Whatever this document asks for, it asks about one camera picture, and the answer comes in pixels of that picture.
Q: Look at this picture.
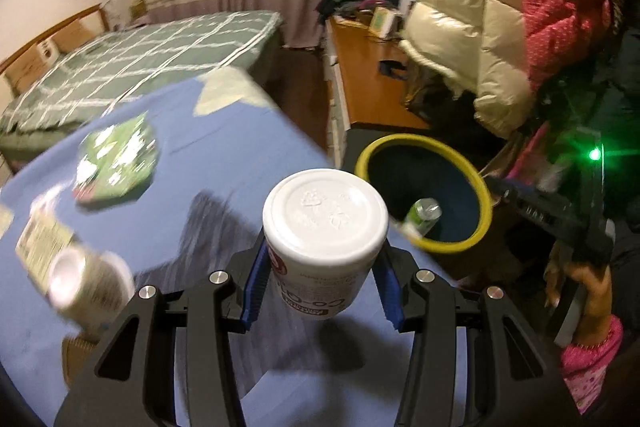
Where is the left brown pillow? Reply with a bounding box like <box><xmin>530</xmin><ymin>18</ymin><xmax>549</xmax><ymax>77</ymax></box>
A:
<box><xmin>4</xmin><ymin>46</ymin><xmax>49</xmax><ymax>94</ymax></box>

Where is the green plaid bed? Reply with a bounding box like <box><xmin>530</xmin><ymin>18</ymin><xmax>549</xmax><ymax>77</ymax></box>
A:
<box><xmin>1</xmin><ymin>10</ymin><xmax>283</xmax><ymax>170</ymax></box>

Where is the green white tea jar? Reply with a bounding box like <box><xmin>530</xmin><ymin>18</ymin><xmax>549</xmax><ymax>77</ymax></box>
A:
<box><xmin>392</xmin><ymin>197</ymin><xmax>442</xmax><ymax>239</ymax></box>

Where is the brown pillow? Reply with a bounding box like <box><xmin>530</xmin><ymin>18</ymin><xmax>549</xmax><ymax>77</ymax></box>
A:
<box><xmin>4</xmin><ymin>46</ymin><xmax>49</xmax><ymax>94</ymax></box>
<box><xmin>51</xmin><ymin>20</ymin><xmax>99</xmax><ymax>54</ymax></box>

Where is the white blue round tub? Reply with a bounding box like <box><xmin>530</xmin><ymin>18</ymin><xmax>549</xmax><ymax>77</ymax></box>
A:
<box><xmin>47</xmin><ymin>245</ymin><xmax>134</xmax><ymax>339</ymax></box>

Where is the pink patterned right sleeve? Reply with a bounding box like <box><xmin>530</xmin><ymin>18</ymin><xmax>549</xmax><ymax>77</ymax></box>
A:
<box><xmin>561</xmin><ymin>315</ymin><xmax>623</xmax><ymax>414</ymax></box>

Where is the yellow rimmed trash bin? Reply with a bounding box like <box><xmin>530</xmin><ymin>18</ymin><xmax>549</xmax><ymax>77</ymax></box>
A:
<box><xmin>354</xmin><ymin>133</ymin><xmax>492</xmax><ymax>255</ymax></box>

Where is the white supplement bottle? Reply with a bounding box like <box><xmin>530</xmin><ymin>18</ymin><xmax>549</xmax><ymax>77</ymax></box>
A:
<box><xmin>262</xmin><ymin>168</ymin><xmax>390</xmax><ymax>320</ymax></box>

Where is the wooden headboard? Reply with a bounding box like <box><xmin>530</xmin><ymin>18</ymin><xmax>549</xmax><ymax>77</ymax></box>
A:
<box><xmin>0</xmin><ymin>4</ymin><xmax>110</xmax><ymax>74</ymax></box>

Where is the wooden desk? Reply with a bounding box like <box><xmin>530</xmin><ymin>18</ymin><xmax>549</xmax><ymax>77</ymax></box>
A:
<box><xmin>322</xmin><ymin>17</ymin><xmax>427</xmax><ymax>167</ymax></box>

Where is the green snack bag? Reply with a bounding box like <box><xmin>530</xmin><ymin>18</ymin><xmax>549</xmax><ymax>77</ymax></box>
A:
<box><xmin>73</xmin><ymin>113</ymin><xmax>160</xmax><ymax>208</ymax></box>

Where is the right brown pillow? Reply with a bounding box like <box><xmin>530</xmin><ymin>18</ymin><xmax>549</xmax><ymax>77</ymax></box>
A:
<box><xmin>51</xmin><ymin>20</ymin><xmax>99</xmax><ymax>54</ymax></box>

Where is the person's right hand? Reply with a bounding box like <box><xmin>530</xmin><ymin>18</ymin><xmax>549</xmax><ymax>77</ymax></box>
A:
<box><xmin>544</xmin><ymin>241</ymin><xmax>612</xmax><ymax>348</ymax></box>

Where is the cream puffer jacket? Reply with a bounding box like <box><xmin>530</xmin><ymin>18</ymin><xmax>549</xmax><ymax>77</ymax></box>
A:
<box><xmin>400</xmin><ymin>0</ymin><xmax>534</xmax><ymax>138</ymax></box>

